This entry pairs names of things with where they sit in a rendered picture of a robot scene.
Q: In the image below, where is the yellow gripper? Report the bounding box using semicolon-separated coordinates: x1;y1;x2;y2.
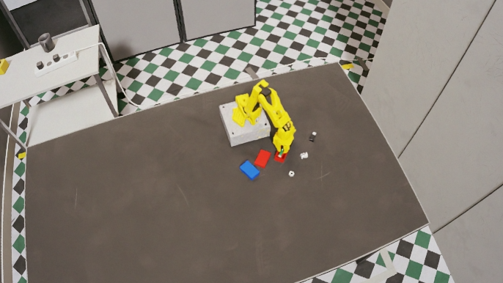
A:
273;132;293;153

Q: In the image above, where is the red open box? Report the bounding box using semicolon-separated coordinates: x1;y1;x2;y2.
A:
274;151;287;163

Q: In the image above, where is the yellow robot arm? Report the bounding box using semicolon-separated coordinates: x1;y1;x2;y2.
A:
232;80;294;141

